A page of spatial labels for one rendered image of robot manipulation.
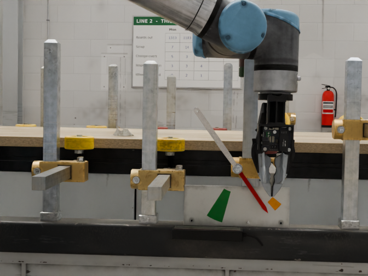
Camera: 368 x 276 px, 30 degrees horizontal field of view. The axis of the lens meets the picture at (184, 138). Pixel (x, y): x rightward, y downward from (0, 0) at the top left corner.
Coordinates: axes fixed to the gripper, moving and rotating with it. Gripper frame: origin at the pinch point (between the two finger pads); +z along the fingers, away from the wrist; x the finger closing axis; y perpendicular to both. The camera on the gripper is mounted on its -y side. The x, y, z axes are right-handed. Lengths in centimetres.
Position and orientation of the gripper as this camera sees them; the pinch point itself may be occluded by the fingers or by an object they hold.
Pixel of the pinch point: (271, 190)
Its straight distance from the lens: 145.4
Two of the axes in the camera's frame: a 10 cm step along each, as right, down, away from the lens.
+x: 10.0, 0.3, -0.6
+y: -0.6, 0.3, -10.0
